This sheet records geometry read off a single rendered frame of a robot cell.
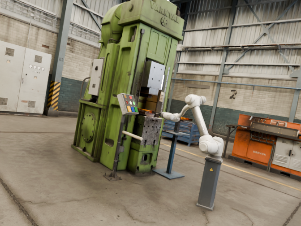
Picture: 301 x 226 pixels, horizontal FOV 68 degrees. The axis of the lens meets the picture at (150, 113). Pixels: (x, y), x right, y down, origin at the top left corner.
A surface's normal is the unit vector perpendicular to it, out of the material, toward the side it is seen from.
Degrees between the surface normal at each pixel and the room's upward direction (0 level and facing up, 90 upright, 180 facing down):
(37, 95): 90
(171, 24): 90
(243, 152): 90
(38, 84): 90
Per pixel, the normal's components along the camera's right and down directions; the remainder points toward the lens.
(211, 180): -0.37, -0.02
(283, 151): -0.67, -0.08
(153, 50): 0.65, 0.15
